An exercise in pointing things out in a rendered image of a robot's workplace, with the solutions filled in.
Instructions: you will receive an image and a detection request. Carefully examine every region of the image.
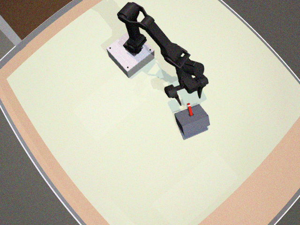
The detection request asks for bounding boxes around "grey sloped panel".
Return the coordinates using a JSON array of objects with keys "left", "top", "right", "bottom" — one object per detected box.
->
[{"left": 174, "top": 104, "right": 210, "bottom": 140}]

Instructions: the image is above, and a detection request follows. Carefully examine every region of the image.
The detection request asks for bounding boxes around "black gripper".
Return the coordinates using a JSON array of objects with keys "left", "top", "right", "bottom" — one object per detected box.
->
[{"left": 164, "top": 72, "right": 209, "bottom": 106}]

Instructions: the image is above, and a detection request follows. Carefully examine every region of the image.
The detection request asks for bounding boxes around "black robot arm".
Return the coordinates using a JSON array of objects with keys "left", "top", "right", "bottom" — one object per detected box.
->
[{"left": 117, "top": 2, "right": 204, "bottom": 94}]

